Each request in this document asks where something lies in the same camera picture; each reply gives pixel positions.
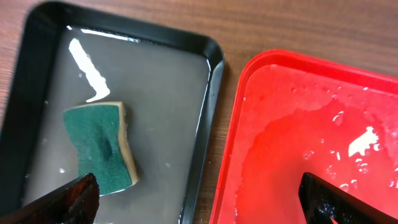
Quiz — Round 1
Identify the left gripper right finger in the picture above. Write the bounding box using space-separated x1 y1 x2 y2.
298 172 397 224

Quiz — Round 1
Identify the green yellow sponge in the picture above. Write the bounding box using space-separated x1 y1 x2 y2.
63 101 139 196

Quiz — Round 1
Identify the red plastic tray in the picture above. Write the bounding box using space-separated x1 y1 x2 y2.
210 50 397 223

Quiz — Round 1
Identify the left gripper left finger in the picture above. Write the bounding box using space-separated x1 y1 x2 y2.
1 173 100 224

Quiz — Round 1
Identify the black water tray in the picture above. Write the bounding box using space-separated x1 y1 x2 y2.
1 2 224 223

